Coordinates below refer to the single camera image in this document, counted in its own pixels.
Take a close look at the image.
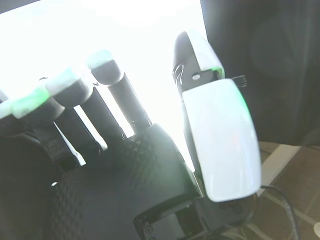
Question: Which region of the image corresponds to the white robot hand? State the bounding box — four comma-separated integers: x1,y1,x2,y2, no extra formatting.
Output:
0,29,262,240

